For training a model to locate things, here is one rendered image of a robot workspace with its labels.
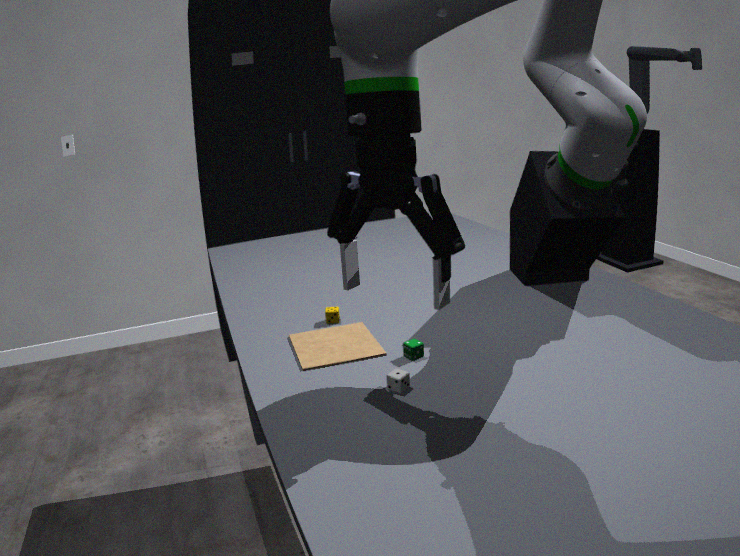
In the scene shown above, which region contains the white die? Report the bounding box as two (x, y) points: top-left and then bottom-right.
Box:
(386, 368), (410, 393)

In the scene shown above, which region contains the tan square mat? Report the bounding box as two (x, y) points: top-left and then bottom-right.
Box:
(289, 322), (386, 371)

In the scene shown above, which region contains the yellow die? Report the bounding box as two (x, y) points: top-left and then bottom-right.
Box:
(325, 307), (340, 324)

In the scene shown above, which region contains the green die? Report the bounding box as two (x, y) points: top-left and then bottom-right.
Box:
(403, 339), (424, 361)

